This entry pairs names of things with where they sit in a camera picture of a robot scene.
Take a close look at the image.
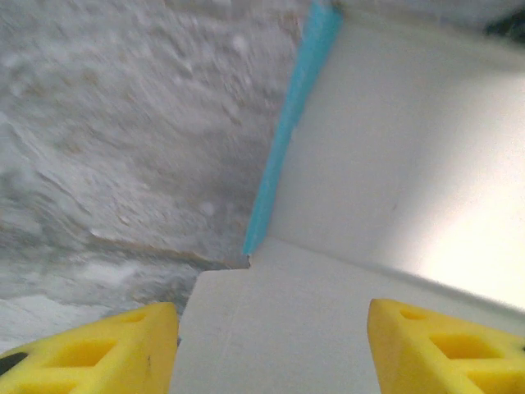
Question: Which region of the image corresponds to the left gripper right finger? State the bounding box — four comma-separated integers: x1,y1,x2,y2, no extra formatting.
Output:
367,298,525,394

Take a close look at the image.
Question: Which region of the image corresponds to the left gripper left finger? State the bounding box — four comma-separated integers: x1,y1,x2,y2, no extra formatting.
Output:
0,302,180,394

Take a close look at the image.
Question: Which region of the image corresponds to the blue and white paper box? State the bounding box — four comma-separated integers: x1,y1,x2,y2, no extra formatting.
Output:
170,0,525,394

